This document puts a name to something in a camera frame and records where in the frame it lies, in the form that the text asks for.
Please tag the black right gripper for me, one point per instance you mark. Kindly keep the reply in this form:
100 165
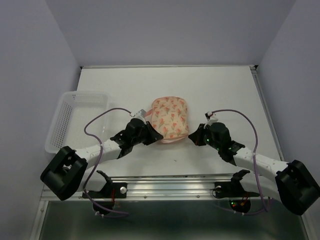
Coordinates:
196 136

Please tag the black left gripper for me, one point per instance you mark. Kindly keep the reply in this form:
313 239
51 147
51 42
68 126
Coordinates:
152 134

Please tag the floral peach laundry bag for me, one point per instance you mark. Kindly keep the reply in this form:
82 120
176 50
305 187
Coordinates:
169 117

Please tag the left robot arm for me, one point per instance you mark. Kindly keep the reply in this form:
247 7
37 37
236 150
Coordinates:
65 172

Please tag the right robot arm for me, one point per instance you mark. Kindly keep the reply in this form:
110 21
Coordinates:
287 182

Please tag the white plastic basket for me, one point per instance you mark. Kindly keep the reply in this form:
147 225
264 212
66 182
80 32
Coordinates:
74 111

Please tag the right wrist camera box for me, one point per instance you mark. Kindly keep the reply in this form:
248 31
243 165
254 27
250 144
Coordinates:
211 118

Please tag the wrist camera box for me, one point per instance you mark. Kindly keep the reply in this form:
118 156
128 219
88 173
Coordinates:
211 118
139 114

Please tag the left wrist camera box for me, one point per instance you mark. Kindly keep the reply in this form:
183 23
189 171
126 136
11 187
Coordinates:
139 114

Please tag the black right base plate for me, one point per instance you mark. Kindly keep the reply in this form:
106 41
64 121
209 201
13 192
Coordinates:
233 187

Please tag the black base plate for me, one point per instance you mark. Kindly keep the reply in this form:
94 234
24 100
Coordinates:
110 189
233 187

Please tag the aluminium front rail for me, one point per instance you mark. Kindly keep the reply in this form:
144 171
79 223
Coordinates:
179 188

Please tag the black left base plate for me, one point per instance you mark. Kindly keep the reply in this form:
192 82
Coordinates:
110 189

